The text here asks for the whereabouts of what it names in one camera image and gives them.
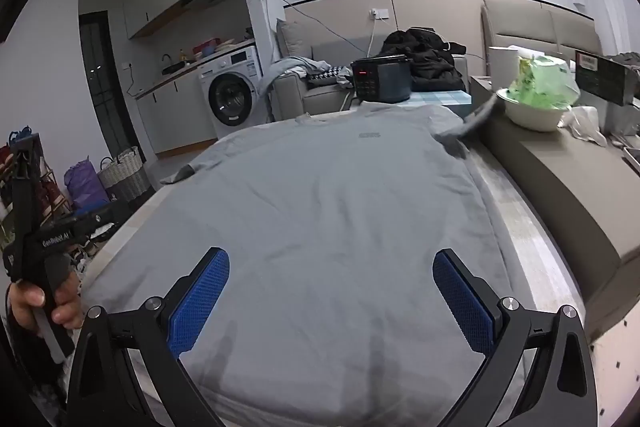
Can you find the woven basket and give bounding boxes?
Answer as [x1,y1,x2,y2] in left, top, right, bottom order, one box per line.
[97,146,153,202]

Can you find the houndstooth cloth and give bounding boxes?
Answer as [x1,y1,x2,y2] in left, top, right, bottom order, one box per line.
[306,66,353,88]

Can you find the grey sofa pillow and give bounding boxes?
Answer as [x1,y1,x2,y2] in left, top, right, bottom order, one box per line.
[276,18,313,60]

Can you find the black jacket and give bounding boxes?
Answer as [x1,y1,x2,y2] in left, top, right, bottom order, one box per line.
[382,27,468,94]

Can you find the white power cable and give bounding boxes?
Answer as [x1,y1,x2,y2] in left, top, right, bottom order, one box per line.
[367,14,381,58]

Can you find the person's left hand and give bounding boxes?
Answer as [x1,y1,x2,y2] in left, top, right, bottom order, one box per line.
[7,279,86,334]

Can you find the grey sofa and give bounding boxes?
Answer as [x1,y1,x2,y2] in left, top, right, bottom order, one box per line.
[272,19,473,122]

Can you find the purple bag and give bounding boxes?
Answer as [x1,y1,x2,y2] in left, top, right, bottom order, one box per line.
[63,157,110,208]

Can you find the white plastic bag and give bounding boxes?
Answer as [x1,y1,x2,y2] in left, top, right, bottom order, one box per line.
[557,104,608,148]

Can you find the white paper roll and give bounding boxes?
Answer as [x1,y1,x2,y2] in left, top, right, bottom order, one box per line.
[487,46,521,92]

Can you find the dark glass door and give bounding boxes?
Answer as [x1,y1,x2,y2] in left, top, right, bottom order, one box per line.
[79,11,126,158]

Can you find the beige low partition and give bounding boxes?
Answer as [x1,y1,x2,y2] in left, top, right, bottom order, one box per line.
[470,74,640,343]

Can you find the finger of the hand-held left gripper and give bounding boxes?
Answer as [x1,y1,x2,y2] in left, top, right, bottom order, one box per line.
[9,132,44,236]

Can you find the grey t-shirt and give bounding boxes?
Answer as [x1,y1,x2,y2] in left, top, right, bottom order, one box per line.
[80,93,508,427]

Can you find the dark green labelled box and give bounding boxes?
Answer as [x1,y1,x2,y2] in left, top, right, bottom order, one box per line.
[574,49,640,105]

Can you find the kitchen counter cabinets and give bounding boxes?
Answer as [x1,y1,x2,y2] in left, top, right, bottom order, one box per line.
[135,62,218,155]

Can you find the light blue checked tablecloth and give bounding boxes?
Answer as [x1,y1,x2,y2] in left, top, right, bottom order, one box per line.
[350,89,473,118]

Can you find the black electric pressure cooker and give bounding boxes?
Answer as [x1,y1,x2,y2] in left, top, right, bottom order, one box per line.
[350,54,413,104]

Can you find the beige padded headboard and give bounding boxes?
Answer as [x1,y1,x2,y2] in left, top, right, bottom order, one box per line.
[480,0,603,58]

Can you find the green plastic bag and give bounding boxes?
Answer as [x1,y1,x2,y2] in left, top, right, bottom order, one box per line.
[505,54,582,110]

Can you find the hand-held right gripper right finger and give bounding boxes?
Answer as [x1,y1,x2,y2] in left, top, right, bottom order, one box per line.
[432,248,597,427]

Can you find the white washing machine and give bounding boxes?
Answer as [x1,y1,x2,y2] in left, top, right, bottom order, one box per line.
[197,46,273,140]

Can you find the red plastic basin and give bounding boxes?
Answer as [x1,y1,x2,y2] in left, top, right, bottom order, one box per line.
[192,38,223,58]

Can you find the light grey cloth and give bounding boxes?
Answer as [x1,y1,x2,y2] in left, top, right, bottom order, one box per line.
[257,56,333,100]

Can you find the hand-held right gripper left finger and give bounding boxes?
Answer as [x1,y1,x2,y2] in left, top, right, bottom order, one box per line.
[66,247,231,427]

